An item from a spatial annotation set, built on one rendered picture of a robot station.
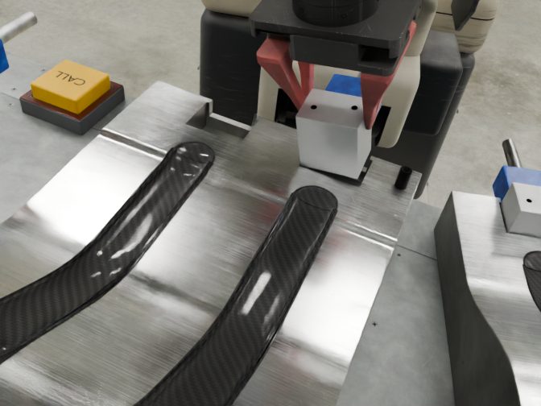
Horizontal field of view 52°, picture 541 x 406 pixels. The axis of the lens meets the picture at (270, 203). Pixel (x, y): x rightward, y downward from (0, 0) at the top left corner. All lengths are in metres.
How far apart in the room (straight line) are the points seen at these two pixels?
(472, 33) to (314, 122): 0.71
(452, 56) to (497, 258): 0.54
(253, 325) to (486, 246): 0.22
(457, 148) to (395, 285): 1.61
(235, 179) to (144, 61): 1.87
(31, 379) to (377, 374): 0.26
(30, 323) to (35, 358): 0.04
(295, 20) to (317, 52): 0.03
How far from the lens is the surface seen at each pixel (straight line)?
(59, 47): 2.41
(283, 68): 0.40
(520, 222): 0.52
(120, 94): 0.67
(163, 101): 0.52
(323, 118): 0.42
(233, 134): 0.53
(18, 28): 0.54
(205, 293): 0.38
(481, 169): 2.05
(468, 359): 0.45
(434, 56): 0.96
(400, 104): 0.82
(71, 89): 0.64
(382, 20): 0.37
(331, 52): 0.37
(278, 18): 0.38
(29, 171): 0.60
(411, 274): 0.53
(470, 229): 0.51
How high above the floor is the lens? 1.19
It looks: 45 degrees down
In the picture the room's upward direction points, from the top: 8 degrees clockwise
